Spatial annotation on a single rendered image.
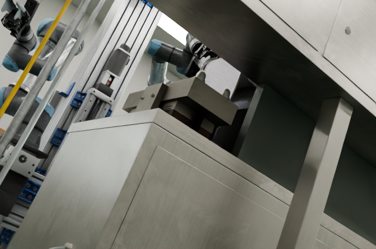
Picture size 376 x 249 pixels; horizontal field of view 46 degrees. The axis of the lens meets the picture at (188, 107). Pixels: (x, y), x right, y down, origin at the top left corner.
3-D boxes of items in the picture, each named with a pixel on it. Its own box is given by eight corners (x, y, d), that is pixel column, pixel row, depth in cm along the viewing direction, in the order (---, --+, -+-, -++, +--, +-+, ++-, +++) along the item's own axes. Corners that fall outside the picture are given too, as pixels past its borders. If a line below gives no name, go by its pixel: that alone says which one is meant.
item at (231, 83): (178, 131, 152) (198, 85, 159) (220, 128, 133) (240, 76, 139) (177, 131, 152) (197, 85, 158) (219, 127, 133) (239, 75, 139)
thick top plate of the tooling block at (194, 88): (159, 131, 154) (165, 116, 156) (231, 125, 121) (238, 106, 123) (121, 108, 147) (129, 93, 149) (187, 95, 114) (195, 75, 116)
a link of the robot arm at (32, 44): (32, 56, 200) (41, 41, 203) (27, 46, 190) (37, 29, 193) (15, 49, 200) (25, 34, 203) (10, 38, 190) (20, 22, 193)
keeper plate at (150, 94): (136, 121, 131) (151, 90, 135) (152, 119, 123) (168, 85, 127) (129, 117, 130) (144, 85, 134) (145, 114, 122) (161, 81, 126)
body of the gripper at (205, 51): (207, 46, 171) (201, 34, 181) (193, 62, 173) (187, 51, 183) (221, 56, 174) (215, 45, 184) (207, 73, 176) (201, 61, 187)
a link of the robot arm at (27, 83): (18, 117, 206) (72, 23, 224) (-12, 104, 206) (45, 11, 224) (23, 123, 217) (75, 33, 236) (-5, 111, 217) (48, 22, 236)
